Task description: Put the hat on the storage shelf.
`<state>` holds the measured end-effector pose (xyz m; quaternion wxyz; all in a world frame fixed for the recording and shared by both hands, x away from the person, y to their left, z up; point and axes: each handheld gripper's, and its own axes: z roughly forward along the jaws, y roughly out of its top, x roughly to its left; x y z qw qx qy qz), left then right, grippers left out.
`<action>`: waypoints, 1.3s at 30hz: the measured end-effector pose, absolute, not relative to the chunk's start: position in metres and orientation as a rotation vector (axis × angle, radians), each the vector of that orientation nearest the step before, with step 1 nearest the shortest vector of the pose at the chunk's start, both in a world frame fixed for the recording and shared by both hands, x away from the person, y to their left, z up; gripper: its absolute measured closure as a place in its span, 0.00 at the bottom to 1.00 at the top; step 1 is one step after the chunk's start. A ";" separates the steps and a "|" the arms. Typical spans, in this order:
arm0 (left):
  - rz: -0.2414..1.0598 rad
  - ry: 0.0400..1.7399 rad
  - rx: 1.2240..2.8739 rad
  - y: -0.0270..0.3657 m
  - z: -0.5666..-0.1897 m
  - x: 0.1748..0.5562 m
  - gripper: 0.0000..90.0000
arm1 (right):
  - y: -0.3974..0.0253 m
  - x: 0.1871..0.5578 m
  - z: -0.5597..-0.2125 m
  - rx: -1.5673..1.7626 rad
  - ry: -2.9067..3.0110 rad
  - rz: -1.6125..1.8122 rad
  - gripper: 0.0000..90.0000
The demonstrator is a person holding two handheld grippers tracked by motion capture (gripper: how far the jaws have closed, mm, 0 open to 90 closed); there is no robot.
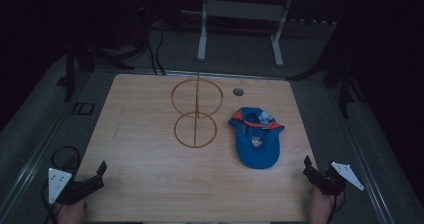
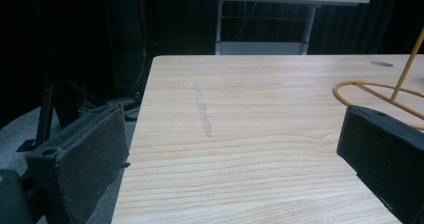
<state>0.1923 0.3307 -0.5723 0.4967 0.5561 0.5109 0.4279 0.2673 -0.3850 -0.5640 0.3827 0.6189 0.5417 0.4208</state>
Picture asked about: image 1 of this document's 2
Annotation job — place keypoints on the person's left hand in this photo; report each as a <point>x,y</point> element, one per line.
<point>70,213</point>

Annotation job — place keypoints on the person's right hand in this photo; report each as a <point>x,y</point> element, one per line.
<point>320,206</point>

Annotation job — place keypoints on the black metal stand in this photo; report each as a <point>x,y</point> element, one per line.
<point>345,84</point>
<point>70,74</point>

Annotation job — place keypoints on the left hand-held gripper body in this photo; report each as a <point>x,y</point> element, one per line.
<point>60,184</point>

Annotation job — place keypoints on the white metal desk frame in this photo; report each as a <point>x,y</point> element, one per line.
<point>245,10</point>

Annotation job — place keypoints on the black rectangular floor bracket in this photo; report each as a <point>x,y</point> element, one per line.
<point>83,108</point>

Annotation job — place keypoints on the grey round table grommet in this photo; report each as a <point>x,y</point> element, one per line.
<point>238,91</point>

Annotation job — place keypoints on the blue and orange cap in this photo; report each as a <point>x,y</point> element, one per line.
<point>256,147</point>

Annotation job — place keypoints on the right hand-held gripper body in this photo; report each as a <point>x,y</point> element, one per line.
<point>333,179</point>

